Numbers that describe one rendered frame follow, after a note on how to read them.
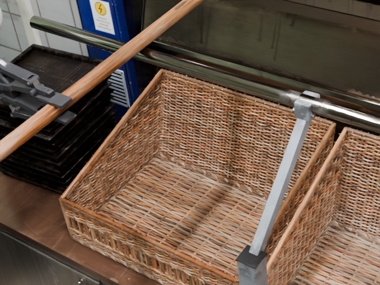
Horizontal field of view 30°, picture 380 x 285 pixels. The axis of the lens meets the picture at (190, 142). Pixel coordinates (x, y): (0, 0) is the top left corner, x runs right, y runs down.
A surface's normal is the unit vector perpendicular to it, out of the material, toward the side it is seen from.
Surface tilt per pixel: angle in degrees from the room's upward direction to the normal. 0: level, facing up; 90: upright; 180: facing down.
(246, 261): 0
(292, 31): 70
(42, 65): 0
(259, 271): 90
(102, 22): 90
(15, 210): 0
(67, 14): 90
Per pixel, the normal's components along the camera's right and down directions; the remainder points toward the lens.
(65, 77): -0.11, -0.77
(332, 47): -0.57, 0.26
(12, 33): -0.57, 0.56
